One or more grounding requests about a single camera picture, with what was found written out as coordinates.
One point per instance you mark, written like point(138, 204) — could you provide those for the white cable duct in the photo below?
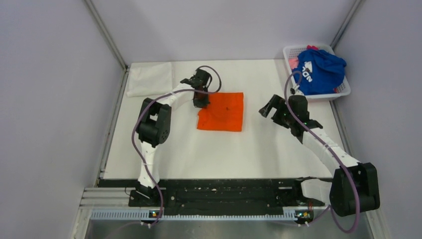
point(151, 215)

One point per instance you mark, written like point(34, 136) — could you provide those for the pink garment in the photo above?
point(294, 62)

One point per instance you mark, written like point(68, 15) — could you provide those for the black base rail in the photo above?
point(216, 197)

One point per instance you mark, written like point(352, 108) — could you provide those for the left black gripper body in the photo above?
point(201, 101)

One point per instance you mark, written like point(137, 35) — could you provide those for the folded white t shirt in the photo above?
point(147, 79)

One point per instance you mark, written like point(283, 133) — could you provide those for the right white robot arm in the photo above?
point(354, 185)

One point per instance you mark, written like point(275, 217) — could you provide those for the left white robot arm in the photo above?
point(152, 129)

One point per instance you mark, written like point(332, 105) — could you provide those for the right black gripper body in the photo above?
point(283, 117)

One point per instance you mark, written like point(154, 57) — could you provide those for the orange t shirt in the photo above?
point(224, 113)

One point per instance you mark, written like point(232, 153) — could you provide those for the blue t shirt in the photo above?
point(320, 72)

